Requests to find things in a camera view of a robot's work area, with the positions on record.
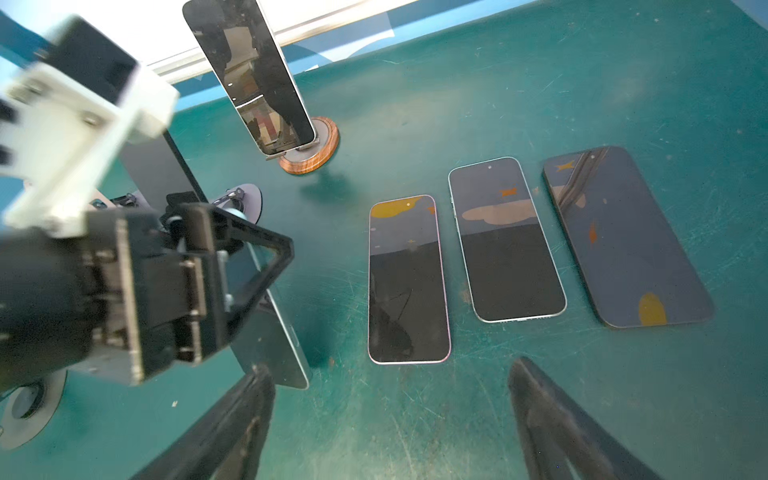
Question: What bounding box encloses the black phone on wooden stand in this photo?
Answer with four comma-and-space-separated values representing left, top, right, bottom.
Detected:
203, 34, 317, 156

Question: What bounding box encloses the wooden round phone stand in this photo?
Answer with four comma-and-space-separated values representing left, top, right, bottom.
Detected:
278, 117, 340, 175

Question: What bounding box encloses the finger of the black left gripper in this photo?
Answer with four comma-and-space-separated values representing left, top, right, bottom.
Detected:
203, 204, 294, 354

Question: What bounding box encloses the phone with light green edge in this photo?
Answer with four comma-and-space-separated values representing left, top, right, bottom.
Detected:
116, 131, 313, 390

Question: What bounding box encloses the aluminium back frame rail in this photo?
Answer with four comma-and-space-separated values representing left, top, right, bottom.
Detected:
143, 1, 407, 84

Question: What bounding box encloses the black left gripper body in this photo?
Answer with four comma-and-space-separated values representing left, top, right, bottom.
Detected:
1, 203, 237, 390

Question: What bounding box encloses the purple phone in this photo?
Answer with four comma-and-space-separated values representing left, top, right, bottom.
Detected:
367, 194, 452, 365

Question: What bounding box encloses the black phone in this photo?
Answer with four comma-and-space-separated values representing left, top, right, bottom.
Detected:
543, 146, 715, 329
203, 34, 317, 156
448, 157, 567, 323

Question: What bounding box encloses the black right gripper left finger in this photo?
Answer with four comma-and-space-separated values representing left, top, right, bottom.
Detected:
133, 364, 276, 479

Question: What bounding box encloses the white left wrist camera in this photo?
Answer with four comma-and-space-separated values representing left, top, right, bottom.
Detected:
1, 16, 179, 238

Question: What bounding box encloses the grey round rear stand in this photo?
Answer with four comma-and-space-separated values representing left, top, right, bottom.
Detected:
90, 184, 263, 224

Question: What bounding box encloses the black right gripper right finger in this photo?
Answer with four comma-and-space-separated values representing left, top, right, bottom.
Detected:
508, 357, 659, 479

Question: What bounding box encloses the grey round phone stand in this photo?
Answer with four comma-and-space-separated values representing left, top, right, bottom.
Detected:
1, 370, 67, 451

